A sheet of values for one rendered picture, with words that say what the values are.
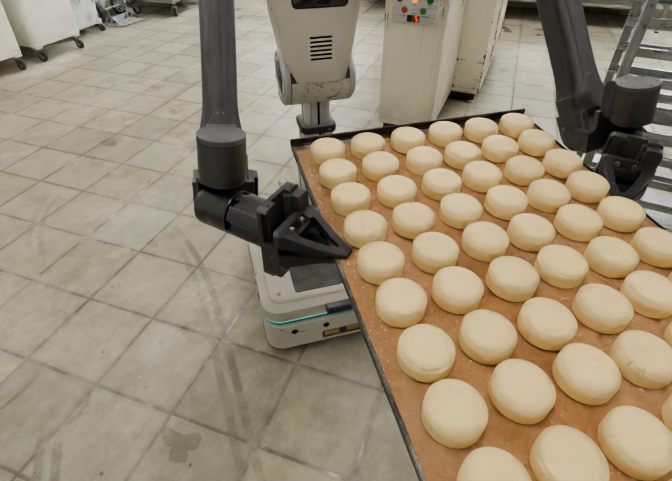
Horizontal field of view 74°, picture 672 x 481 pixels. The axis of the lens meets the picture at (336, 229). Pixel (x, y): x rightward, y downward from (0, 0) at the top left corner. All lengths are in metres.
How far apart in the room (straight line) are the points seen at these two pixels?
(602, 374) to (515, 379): 0.07
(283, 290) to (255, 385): 0.33
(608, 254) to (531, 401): 0.22
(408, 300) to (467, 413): 0.12
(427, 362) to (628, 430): 0.15
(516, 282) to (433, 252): 0.09
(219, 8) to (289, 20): 0.58
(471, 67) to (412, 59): 0.78
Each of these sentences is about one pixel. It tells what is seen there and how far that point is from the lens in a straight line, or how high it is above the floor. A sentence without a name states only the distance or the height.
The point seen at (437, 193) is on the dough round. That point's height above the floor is 1.01.
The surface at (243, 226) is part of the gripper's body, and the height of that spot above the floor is 1.01.
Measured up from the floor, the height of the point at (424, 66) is 0.47.
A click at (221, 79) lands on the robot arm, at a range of 0.64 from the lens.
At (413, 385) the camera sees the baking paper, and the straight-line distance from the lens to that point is 0.41.
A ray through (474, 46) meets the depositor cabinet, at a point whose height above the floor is 0.41.
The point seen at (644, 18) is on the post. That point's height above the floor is 0.98.
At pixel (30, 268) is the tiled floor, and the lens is 2.33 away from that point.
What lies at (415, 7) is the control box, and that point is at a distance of 2.64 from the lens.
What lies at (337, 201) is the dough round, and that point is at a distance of 0.54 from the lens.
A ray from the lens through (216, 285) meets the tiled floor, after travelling 1.92.
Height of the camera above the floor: 1.33
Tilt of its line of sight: 39 degrees down
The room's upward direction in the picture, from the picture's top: straight up
